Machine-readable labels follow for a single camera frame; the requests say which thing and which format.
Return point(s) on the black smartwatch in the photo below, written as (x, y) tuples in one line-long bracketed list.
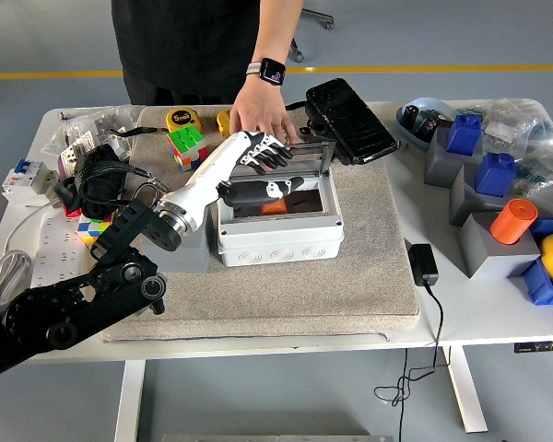
[(272, 71)]

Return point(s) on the white power strip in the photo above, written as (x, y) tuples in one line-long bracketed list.
[(55, 258)]

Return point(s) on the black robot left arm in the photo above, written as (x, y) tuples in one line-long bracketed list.
[(50, 317)]

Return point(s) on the person's left forearm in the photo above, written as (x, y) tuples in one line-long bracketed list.
[(276, 37)]

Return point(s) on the white junction box with lid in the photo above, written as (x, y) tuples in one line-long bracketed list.
[(281, 251)]

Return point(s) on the small white breaker module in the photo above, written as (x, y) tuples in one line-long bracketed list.
[(117, 145)]

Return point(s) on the orange cylinder battery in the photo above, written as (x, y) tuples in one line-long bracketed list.
[(511, 223), (274, 207)]

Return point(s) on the yellow tape measure plain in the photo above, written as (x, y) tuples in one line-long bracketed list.
[(223, 122)]

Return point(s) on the blue plastic bin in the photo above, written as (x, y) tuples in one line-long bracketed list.
[(541, 290)]

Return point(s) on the grey-brown mat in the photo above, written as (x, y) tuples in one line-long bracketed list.
[(327, 299)]

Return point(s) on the person's left hand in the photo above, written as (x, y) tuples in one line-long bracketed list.
[(260, 110)]

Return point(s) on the light blue bowl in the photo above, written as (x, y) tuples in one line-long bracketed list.
[(431, 103)]

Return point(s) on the white blue circuit breaker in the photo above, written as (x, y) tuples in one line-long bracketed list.
[(27, 179)]

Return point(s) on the person's torso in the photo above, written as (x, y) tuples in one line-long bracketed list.
[(189, 46)]

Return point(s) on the blue plastic block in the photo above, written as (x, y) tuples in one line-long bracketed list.
[(463, 133), (495, 175)]

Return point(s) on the clear plastic bags of parts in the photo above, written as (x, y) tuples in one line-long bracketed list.
[(511, 119)]

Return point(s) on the grey holder block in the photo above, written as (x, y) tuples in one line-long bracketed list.
[(488, 258), (463, 202), (438, 166)]

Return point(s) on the clear bags of small hardware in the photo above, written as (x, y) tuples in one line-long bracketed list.
[(87, 122)]

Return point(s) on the small multicoloured puzzle cube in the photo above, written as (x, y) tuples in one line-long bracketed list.
[(90, 230)]

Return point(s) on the black office chair base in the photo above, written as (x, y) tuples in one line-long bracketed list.
[(325, 19)]

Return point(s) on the grey block with round hole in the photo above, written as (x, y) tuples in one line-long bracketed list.
[(189, 258)]

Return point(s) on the large multicoloured puzzle cube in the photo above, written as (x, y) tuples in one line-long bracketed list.
[(186, 140)]

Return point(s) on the white table leg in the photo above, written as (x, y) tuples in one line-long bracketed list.
[(129, 400), (465, 391)]

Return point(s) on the white labelled device box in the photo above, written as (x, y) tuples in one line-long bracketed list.
[(74, 154)]

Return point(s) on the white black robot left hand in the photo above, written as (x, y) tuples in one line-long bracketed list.
[(207, 179)]

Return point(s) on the black power adapter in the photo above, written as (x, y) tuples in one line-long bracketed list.
[(423, 264)]

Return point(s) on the yellow tape measure black label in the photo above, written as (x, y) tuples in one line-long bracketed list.
[(182, 119)]

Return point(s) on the black table control panel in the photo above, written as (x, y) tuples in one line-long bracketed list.
[(534, 346)]

